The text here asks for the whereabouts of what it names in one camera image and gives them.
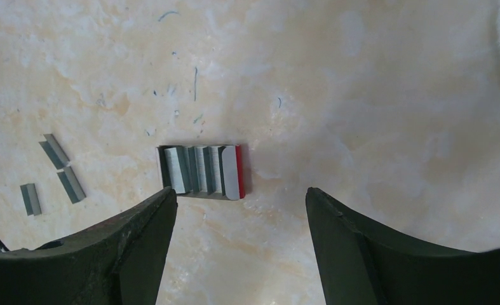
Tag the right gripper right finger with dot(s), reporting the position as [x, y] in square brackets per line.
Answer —
[362, 261]

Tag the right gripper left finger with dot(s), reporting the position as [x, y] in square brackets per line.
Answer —
[117, 261]

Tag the open staple box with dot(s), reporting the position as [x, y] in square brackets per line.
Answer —
[208, 172]

